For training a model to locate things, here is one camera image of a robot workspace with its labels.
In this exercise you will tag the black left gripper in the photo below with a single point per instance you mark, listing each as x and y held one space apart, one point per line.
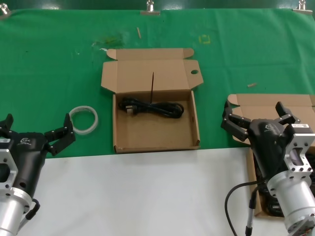
29 157

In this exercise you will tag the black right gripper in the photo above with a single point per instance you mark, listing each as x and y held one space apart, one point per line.
267 147

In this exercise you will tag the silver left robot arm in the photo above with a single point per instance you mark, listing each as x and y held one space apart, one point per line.
12 211

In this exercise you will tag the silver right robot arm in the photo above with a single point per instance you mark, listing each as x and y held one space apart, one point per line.
292 201

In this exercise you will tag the open cardboard box with hole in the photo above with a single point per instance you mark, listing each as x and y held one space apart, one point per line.
152 132

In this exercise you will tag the small wooden stick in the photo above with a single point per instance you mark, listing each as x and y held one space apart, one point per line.
139 32
252 85

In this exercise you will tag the translucent white tape roll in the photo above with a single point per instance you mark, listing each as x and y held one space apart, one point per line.
96 121

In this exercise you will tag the green table mat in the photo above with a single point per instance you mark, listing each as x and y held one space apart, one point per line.
49 61

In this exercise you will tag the silver metal binder clip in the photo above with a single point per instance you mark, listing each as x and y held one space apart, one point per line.
3 9
150 12
302 7

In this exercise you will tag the silver left camera bracket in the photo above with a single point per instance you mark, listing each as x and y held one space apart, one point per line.
6 157

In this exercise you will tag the silver camera bracket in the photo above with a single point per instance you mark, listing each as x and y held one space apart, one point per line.
6 157
301 140

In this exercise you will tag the silver right camera bracket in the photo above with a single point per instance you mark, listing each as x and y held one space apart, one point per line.
301 140

